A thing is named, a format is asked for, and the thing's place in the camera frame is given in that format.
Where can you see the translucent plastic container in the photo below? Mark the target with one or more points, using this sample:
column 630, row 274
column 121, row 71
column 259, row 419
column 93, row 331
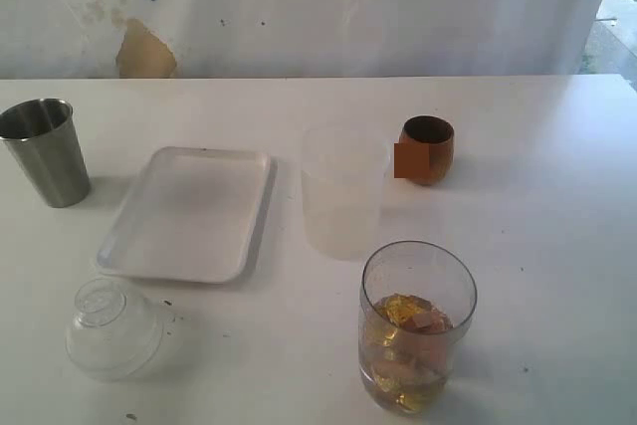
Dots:
column 342, row 173

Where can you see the clear glass with coins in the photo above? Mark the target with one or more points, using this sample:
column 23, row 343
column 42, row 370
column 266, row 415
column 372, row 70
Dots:
column 426, row 270

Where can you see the gold and brown chocolates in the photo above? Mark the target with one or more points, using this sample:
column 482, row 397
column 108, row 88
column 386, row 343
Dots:
column 403, row 352

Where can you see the white rectangular tray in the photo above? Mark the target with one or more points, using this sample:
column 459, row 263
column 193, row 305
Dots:
column 189, row 216

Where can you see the clear plastic dome lid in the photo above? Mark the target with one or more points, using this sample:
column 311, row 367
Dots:
column 118, row 334

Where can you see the brown wooden cup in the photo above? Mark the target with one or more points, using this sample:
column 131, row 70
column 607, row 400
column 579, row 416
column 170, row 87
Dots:
column 424, row 151

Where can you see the stainless steel cup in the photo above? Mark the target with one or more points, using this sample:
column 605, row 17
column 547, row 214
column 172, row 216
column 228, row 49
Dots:
column 41, row 136

